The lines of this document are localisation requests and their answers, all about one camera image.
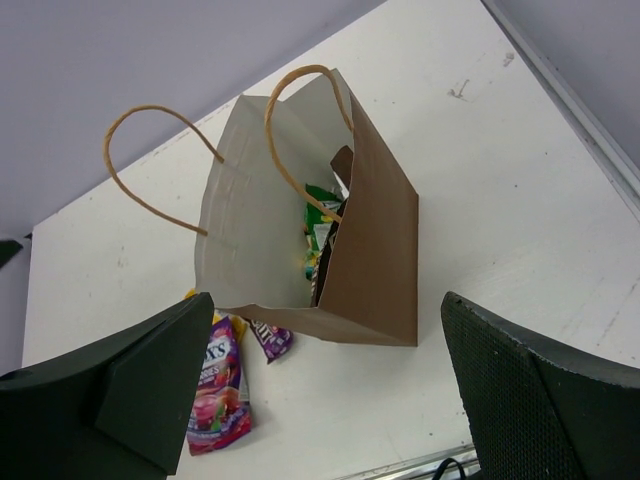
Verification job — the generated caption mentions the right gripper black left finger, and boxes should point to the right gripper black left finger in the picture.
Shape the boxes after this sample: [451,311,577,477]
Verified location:
[1,293,214,479]

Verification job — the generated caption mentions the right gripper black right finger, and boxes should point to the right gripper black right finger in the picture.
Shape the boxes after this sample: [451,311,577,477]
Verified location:
[441,292,639,479]

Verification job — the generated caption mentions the purple Fox's berries bag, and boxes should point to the purple Fox's berries bag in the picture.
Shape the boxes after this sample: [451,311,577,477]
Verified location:
[186,337,252,456]

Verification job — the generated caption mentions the brown paper bag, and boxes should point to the brown paper bag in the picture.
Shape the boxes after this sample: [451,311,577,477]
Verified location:
[103,63,420,348]

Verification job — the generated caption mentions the green Fox's candy bag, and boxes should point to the green Fox's candy bag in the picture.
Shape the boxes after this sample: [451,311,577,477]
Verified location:
[304,184,344,281]

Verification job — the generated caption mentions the brown kettle chips bag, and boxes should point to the brown kettle chips bag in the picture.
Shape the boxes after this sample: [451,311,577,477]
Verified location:
[304,146,353,307]

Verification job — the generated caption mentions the purple m&m's packet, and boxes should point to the purple m&m's packet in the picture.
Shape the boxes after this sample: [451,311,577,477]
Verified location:
[249,320,294,364]

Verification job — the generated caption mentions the aluminium table edge rail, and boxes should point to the aluminium table edge rail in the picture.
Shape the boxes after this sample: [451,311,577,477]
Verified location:
[483,1,639,214]

